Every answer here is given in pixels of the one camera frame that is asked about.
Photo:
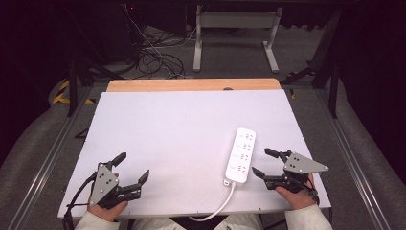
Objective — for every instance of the white power strip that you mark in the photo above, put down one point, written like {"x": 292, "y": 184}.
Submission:
{"x": 241, "y": 155}

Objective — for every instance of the white table board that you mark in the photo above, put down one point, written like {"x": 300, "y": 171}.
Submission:
{"x": 178, "y": 134}

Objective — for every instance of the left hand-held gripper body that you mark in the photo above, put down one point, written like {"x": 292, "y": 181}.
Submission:
{"x": 103, "y": 183}

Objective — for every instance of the person's legs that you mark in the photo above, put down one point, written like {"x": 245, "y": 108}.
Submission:
{"x": 236, "y": 223}

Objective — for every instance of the person's right hand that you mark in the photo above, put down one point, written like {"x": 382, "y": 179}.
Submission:
{"x": 297, "y": 197}

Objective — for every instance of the black equipment cabinet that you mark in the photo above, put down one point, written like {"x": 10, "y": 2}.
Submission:
{"x": 118, "y": 28}

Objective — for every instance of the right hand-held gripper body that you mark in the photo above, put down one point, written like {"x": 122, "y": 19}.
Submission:
{"x": 301, "y": 166}

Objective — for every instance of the person's left hand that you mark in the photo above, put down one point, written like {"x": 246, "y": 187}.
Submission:
{"x": 107, "y": 211}

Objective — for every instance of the aluminium floor rail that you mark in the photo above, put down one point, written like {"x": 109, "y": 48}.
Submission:
{"x": 41, "y": 172}
{"x": 351, "y": 159}

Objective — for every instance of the white metal desk frame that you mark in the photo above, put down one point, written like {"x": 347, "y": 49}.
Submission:
{"x": 236, "y": 19}

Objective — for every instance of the yellow black hazard tape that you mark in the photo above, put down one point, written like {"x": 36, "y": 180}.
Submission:
{"x": 63, "y": 94}

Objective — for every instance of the wooden table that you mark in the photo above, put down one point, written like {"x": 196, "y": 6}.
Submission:
{"x": 191, "y": 85}

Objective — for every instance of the black metal stand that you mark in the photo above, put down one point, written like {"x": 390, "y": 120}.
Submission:
{"x": 332, "y": 80}
{"x": 73, "y": 86}

